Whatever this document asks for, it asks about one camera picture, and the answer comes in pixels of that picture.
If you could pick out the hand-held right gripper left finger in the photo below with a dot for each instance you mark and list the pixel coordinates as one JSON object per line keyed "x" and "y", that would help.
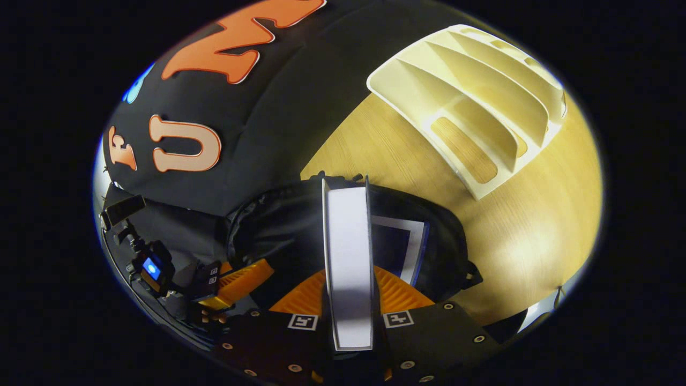
{"x": 278, "y": 343}

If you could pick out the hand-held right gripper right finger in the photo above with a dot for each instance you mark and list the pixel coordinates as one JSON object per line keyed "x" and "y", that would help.
{"x": 423, "y": 343}

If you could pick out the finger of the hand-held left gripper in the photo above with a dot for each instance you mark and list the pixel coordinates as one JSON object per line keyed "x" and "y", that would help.
{"x": 246, "y": 276}
{"x": 217, "y": 304}

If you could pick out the black schoolbag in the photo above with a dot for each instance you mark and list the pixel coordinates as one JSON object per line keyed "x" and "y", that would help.
{"x": 284, "y": 230}

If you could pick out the blue book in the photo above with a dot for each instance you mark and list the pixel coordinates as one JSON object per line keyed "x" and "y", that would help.
{"x": 399, "y": 252}

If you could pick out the grey book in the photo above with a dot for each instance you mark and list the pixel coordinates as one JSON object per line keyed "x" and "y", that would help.
{"x": 348, "y": 257}

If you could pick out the white bookshelf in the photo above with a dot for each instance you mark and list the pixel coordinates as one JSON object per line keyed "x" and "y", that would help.
{"x": 482, "y": 91}

